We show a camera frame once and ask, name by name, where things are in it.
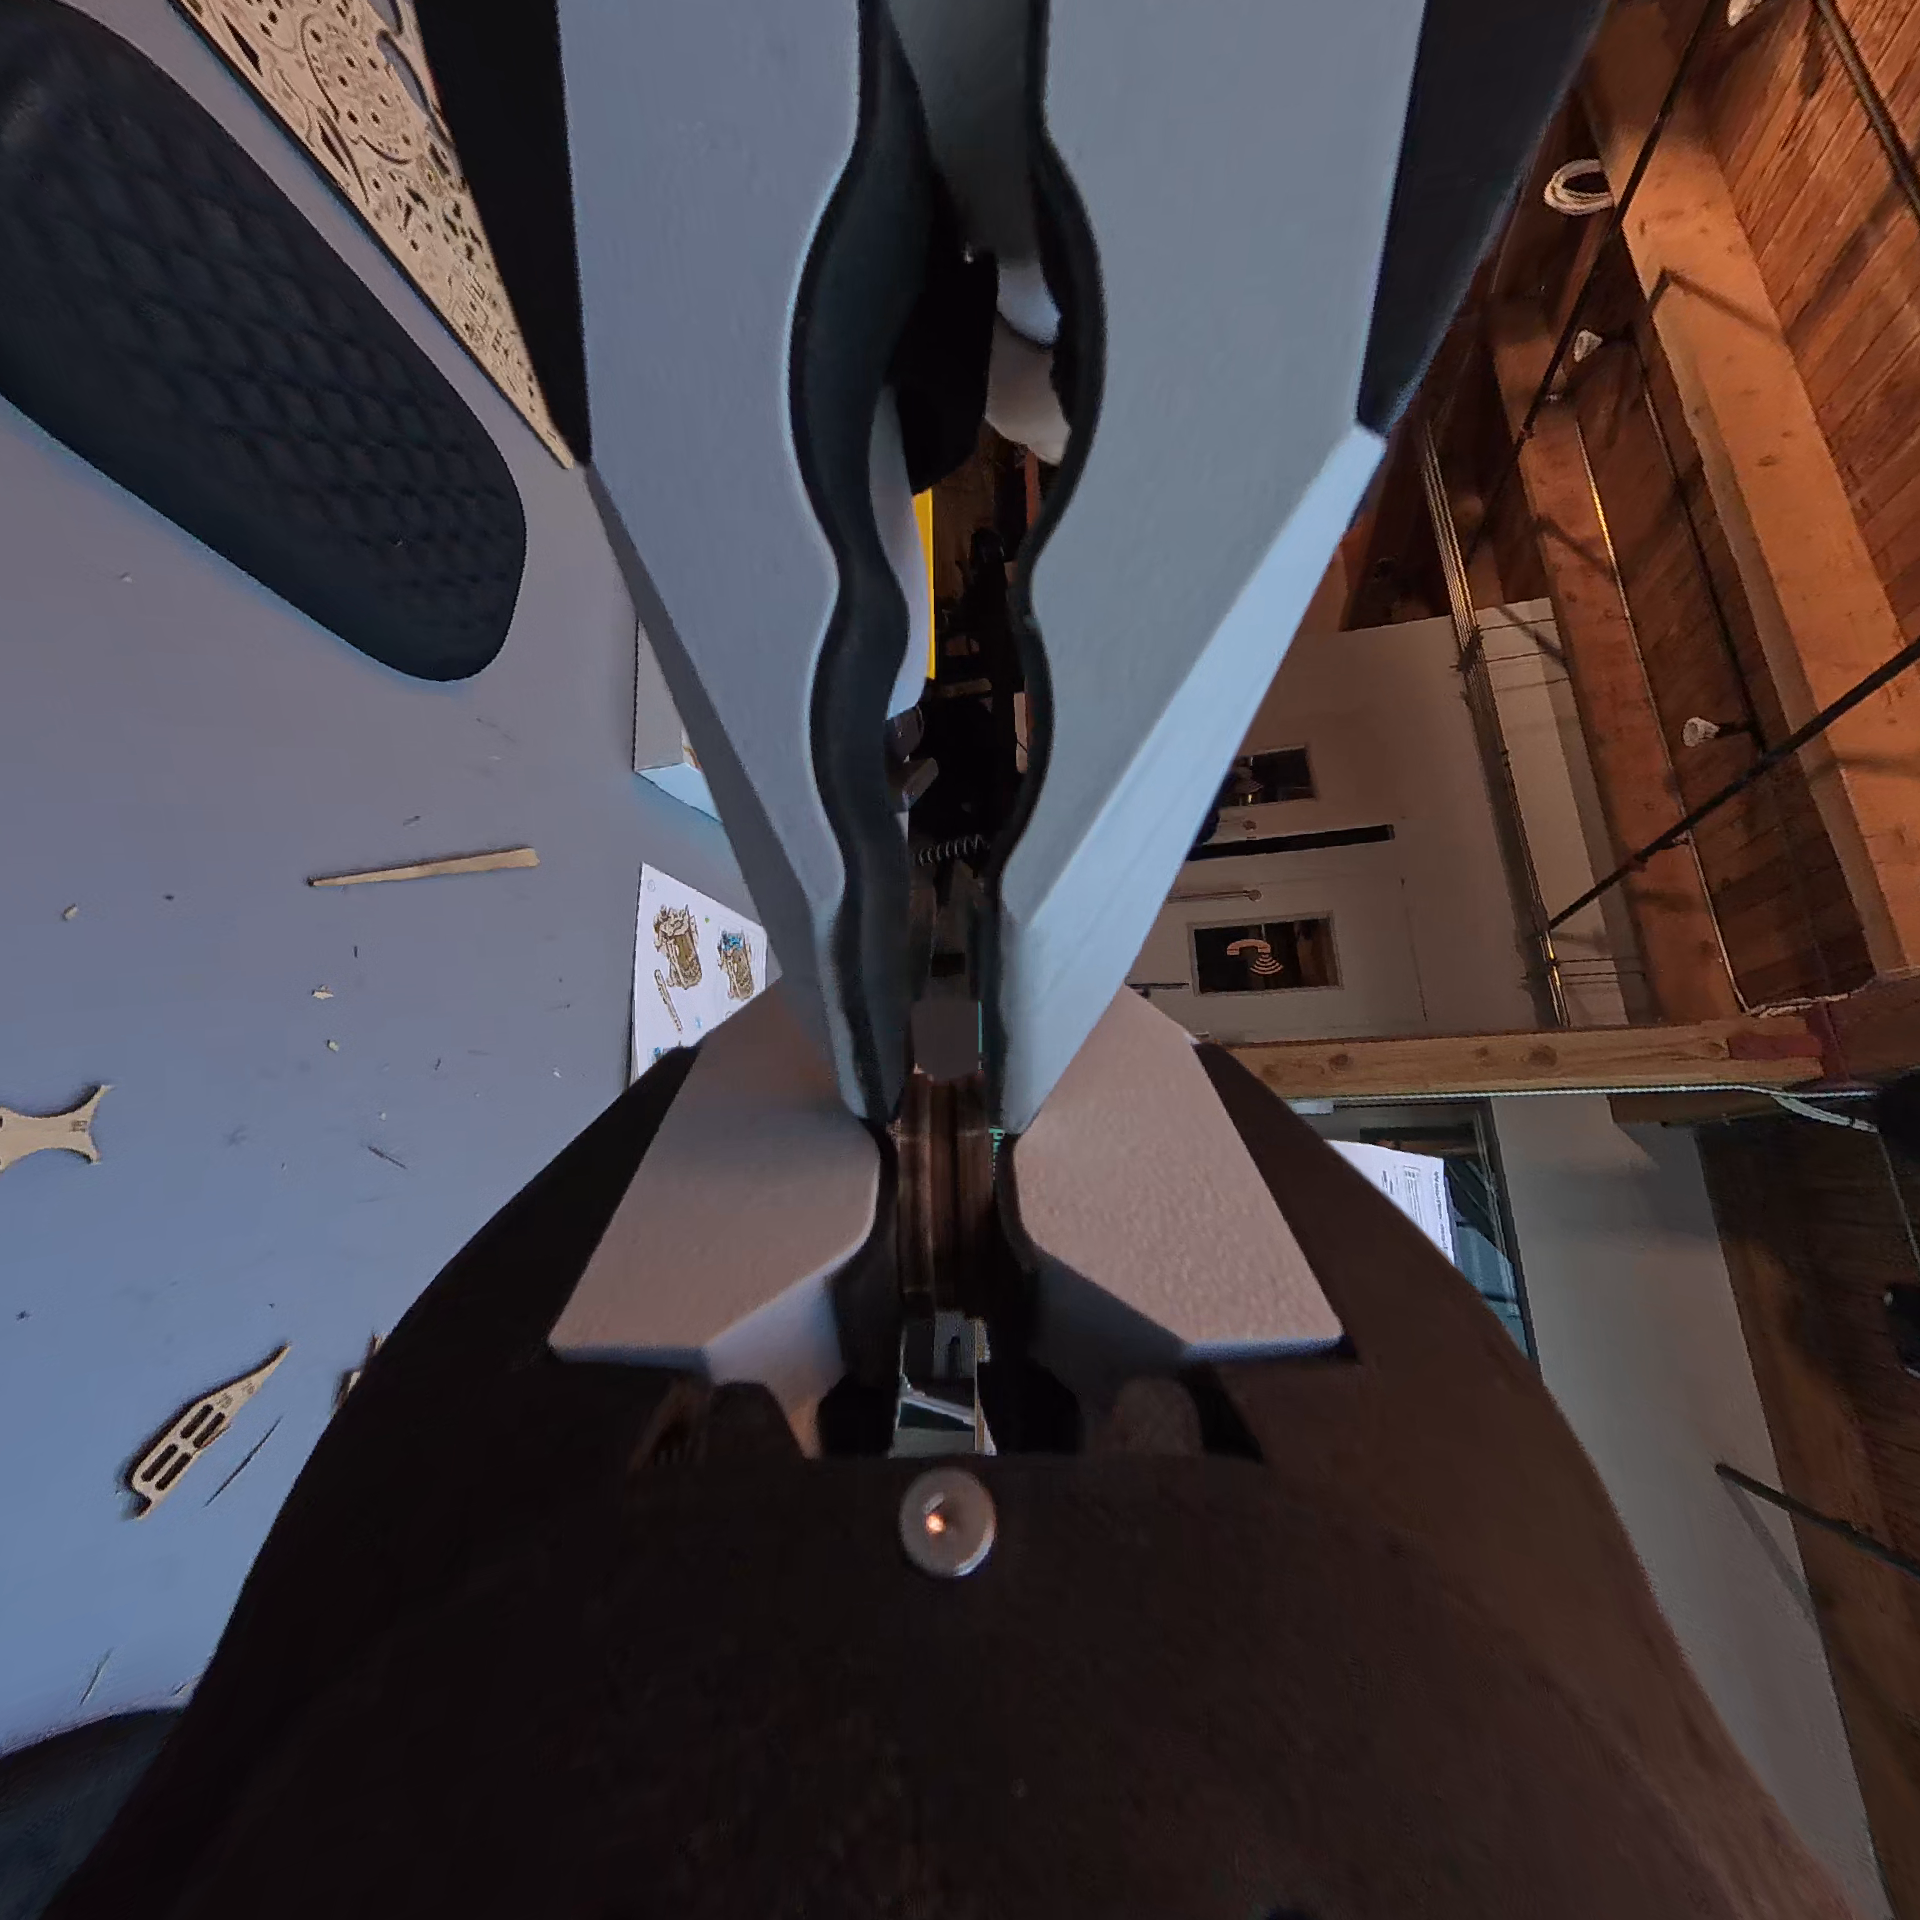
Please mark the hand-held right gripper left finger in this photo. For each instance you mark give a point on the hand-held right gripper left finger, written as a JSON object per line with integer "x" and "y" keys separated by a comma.
{"x": 722, "y": 1215}

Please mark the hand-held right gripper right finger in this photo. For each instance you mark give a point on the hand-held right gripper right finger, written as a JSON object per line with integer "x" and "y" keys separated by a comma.
{"x": 1179, "y": 1215}

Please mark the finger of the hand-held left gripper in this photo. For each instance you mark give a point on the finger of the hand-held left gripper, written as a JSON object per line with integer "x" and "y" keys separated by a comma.
{"x": 691, "y": 300}
{"x": 1231, "y": 375}

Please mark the small wooden wheel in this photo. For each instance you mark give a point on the small wooden wheel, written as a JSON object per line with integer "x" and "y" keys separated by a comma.
{"x": 946, "y": 1200}

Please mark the white cardboard box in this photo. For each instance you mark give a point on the white cardboard box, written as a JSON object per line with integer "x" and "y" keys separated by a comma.
{"x": 662, "y": 721}

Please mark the white printed sheet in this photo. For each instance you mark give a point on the white printed sheet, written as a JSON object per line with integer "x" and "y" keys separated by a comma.
{"x": 1396, "y": 1184}

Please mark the white instruction booklet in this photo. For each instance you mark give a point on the white instruction booklet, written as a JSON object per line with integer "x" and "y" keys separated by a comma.
{"x": 683, "y": 960}

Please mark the plywood parts sheet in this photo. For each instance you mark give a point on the plywood parts sheet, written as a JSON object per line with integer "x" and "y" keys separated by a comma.
{"x": 361, "y": 135}

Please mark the thin wooden stick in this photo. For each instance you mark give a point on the thin wooden stick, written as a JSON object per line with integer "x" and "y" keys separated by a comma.
{"x": 428, "y": 867}

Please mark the slotted wooden scrap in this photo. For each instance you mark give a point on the slotted wooden scrap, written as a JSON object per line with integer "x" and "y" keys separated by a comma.
{"x": 189, "y": 1442}

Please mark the white ceiling spot lamp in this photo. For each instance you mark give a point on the white ceiling spot lamp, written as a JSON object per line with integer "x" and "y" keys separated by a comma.
{"x": 1703, "y": 729}

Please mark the star-shaped wooden scrap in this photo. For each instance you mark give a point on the star-shaped wooden scrap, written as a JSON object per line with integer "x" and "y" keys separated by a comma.
{"x": 44, "y": 1131}

